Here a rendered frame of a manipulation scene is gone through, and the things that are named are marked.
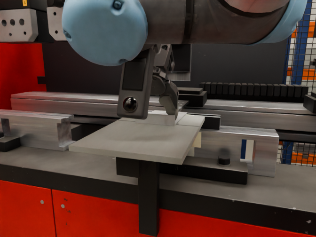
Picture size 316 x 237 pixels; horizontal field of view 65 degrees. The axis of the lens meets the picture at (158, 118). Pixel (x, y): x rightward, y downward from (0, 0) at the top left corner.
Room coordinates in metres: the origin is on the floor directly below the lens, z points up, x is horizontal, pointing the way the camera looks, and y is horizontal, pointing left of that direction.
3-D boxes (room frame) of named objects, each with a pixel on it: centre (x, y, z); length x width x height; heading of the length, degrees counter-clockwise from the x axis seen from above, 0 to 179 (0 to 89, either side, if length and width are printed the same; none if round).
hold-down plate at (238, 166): (0.54, -0.05, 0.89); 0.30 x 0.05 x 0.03; 73
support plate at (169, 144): (0.47, 0.02, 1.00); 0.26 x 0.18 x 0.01; 163
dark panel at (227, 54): (1.17, 0.05, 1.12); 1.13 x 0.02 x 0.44; 73
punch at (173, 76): (0.61, -0.03, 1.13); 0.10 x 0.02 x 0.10; 73
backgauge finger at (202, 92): (0.75, -0.07, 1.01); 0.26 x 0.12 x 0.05; 163
